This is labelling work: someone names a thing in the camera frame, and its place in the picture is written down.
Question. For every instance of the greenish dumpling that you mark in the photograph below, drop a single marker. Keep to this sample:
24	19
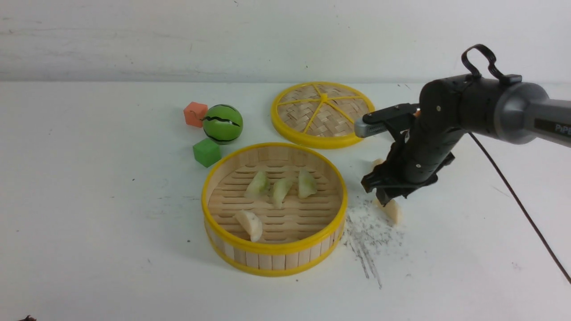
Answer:
307	185
259	187
280	191

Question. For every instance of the white dumpling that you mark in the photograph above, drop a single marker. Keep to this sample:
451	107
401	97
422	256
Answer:
251	224
377	162
392	210

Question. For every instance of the woven bamboo steamer lid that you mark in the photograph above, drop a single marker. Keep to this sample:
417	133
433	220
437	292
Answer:
319	115

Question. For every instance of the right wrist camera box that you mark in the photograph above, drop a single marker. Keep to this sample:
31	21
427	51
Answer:
394	119

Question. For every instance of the green striped watermelon ball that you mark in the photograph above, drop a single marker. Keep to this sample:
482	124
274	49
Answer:
223	124

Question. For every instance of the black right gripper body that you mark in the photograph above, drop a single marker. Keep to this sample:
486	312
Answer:
415	158

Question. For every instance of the bamboo steamer tray yellow rim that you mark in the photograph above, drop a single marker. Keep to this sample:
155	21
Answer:
295	238

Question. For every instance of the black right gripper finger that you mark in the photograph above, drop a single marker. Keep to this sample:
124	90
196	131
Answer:
406	190
383	197

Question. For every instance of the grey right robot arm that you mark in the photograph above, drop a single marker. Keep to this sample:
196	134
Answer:
513	112

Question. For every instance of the orange foam cube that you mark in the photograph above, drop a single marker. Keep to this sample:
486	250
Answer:
194	113

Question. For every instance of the green foam cube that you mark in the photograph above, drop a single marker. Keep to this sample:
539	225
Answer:
206	152

